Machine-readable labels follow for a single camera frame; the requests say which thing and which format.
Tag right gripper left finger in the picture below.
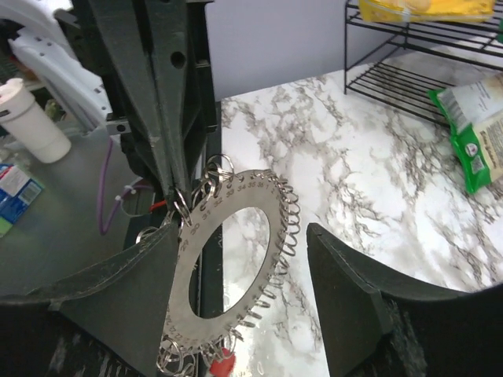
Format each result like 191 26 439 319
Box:
1 225 178 376

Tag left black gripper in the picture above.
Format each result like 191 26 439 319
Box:
54 0 219 197

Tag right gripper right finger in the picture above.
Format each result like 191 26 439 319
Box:
307 223 502 376

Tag red key tag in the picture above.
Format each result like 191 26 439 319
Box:
207 348 236 377

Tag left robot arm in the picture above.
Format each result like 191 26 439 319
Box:
1 1 218 197

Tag white cylindrical bottle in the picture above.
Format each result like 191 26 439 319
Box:
1 78 72 163

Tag blue and green sponge pack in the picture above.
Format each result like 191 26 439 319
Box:
0 163 43 237

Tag green and white packet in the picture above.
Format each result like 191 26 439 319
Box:
428 72 502 194

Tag yellow Lays chips bag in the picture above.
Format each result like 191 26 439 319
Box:
358 0 496 23

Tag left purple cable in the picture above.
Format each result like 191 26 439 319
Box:
97 139 158 236

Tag black wire basket rack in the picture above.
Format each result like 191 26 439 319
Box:
343 1 502 125

